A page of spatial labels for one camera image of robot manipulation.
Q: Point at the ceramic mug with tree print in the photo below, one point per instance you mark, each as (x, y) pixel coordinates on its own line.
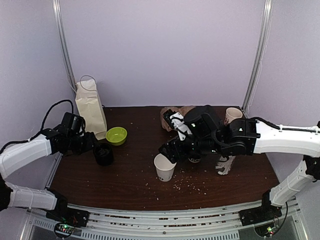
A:
(231, 114)

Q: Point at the green plastic bowl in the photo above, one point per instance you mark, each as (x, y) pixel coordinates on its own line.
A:
(116, 136)

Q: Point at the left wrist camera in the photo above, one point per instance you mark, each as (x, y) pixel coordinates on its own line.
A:
(71, 124)

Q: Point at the white paper takeout bag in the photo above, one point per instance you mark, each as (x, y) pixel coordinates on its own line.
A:
(89, 106)

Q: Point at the single white paper cup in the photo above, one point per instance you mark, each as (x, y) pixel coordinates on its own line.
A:
(164, 168)

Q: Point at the stack of white paper cups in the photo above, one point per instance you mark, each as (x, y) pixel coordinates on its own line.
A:
(194, 158)

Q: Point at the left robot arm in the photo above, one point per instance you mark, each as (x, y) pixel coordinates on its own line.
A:
(49, 142)

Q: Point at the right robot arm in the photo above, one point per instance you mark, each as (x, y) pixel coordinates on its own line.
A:
(248, 137)

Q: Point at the stack of black cup lids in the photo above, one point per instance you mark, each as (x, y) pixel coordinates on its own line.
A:
(103, 154)

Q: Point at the glass of white wrapped straws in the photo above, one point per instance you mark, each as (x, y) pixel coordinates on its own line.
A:
(224, 165)

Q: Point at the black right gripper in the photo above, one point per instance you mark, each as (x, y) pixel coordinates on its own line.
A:
(172, 149)

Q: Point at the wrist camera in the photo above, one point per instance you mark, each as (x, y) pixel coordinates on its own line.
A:
(71, 124)
(176, 122)

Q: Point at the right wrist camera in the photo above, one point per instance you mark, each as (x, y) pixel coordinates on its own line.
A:
(176, 122)

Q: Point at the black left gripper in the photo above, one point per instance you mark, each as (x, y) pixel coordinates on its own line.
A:
(90, 142)

